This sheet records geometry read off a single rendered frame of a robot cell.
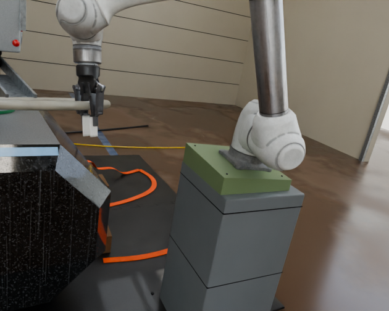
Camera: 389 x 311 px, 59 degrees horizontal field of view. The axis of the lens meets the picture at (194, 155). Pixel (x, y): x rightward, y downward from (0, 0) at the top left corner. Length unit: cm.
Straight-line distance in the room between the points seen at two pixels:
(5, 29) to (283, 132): 134
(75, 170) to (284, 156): 88
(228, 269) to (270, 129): 61
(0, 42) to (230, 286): 151
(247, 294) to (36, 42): 599
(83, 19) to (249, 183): 81
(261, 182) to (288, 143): 27
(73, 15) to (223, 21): 708
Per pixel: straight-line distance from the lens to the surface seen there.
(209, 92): 804
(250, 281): 161
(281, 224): 152
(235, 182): 131
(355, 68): 613
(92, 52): 118
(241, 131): 139
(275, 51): 115
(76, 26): 101
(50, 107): 115
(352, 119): 605
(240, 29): 824
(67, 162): 154
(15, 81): 183
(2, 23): 190
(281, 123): 119
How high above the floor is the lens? 133
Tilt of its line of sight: 18 degrees down
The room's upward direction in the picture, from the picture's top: 10 degrees clockwise
